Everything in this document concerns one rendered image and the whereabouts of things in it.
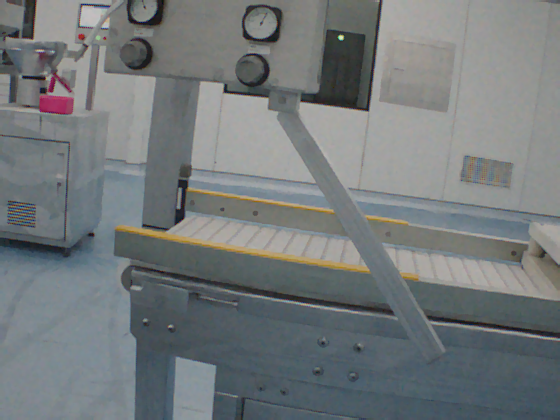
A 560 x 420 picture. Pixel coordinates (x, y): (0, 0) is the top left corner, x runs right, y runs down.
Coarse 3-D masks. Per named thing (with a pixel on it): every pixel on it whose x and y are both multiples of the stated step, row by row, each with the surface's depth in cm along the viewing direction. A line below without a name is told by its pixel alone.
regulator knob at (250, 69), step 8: (256, 48) 57; (264, 48) 57; (248, 56) 57; (256, 56) 57; (240, 64) 55; (248, 64) 55; (256, 64) 55; (264, 64) 57; (240, 72) 56; (248, 72) 55; (256, 72) 55; (264, 72) 57; (240, 80) 58; (248, 80) 56; (256, 80) 56; (264, 80) 57
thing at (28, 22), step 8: (0, 0) 546; (32, 0) 546; (32, 8) 548; (24, 16) 549; (32, 16) 549; (24, 24) 551; (32, 24) 551; (24, 32) 552; (32, 32) 552; (0, 40) 554; (0, 56) 558; (8, 56) 558; (8, 64) 559
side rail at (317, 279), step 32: (128, 256) 67; (160, 256) 66; (192, 256) 66; (224, 256) 65; (256, 256) 64; (288, 288) 65; (320, 288) 64; (352, 288) 63; (416, 288) 62; (448, 288) 62; (480, 288) 61; (512, 320) 61; (544, 320) 61
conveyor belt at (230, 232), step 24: (192, 216) 92; (216, 240) 81; (240, 240) 83; (264, 240) 84; (288, 240) 86; (312, 240) 87; (336, 240) 89; (120, 264) 69; (144, 264) 69; (360, 264) 78; (408, 264) 81; (432, 264) 82; (456, 264) 84; (480, 264) 85; (504, 264) 87; (120, 288) 70; (264, 288) 67; (528, 288) 76; (432, 312) 64
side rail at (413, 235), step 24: (192, 192) 93; (240, 216) 92; (264, 216) 92; (288, 216) 91; (312, 216) 91; (336, 216) 90; (384, 240) 89; (408, 240) 89; (432, 240) 88; (456, 240) 88; (480, 240) 87; (504, 240) 87
